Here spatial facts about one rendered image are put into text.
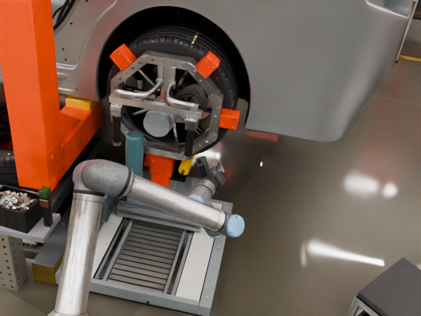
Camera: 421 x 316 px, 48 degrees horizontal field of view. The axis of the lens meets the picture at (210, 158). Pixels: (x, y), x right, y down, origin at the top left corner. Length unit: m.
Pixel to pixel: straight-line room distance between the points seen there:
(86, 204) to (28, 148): 0.55
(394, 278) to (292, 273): 0.59
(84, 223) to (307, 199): 1.90
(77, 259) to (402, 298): 1.45
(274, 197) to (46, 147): 1.65
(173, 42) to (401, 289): 1.56
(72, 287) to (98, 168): 0.43
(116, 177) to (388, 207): 2.26
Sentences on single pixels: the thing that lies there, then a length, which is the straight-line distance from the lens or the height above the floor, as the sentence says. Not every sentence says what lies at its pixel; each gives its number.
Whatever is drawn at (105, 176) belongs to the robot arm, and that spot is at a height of 0.96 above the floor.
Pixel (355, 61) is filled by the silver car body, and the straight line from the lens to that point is 2.27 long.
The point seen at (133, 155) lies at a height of 0.64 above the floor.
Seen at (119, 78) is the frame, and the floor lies 0.98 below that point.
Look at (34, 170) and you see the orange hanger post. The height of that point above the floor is 0.64.
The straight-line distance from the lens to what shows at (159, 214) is 2.71.
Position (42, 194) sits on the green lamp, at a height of 0.64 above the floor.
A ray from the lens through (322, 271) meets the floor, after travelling 2.82.
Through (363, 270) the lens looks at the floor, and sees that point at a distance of 2.93.
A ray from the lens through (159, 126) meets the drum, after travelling 2.17.
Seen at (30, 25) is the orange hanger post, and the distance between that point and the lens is 1.93.
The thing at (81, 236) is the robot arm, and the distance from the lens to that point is 1.76.
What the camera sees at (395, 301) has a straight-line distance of 2.35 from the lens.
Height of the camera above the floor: 1.96
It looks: 34 degrees down
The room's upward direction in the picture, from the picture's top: 8 degrees clockwise
